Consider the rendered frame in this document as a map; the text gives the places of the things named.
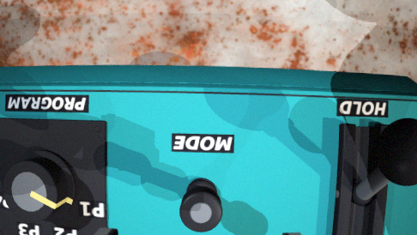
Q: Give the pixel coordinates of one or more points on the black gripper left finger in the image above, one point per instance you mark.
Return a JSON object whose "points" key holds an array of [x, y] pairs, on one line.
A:
{"points": [[107, 231]]}

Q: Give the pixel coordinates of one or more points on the dark teal console box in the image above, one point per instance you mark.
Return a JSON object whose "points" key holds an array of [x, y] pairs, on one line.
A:
{"points": [[119, 145]]}

